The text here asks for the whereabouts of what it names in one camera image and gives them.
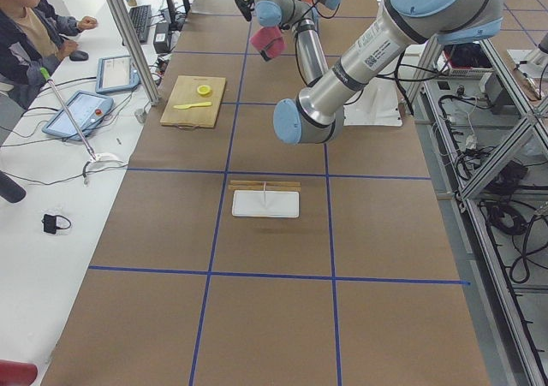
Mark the pink cleaning cloth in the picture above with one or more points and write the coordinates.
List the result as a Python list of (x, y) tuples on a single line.
[(268, 42)]

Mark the white rectangular tray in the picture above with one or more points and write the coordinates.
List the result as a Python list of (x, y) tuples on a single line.
[(279, 204)]

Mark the inner wooden rack rod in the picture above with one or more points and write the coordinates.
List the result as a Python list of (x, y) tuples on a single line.
[(263, 187)]

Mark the yellow plastic knife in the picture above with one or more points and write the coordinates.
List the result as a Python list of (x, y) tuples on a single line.
[(192, 105)]

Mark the bamboo cutting board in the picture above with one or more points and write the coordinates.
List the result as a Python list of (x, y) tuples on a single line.
[(184, 92)]

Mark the yellow lemon slices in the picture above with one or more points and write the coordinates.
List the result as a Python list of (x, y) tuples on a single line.
[(204, 90)]

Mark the pink metal rod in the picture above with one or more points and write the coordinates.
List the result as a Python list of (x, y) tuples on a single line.
[(50, 82)]

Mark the far blue teach pendant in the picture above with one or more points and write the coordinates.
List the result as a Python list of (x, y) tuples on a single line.
[(116, 74)]

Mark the blue teach pendant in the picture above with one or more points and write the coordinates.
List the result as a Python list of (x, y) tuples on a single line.
[(88, 110), (116, 74)]

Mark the near blue teach pendant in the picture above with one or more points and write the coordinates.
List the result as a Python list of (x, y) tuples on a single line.
[(88, 110)]

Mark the black keyboard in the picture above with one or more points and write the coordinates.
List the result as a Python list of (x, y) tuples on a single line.
[(140, 17)]

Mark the black computer mouse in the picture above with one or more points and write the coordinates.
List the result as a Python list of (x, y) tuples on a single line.
[(78, 56)]

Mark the seated person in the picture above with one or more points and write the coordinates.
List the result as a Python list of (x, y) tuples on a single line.
[(34, 36)]

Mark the red bottle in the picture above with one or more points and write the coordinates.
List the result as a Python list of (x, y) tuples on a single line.
[(17, 373)]

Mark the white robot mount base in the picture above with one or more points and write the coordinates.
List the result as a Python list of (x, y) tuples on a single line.
[(375, 105)]

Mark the aluminium frame post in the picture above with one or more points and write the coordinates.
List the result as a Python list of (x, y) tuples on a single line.
[(130, 39)]

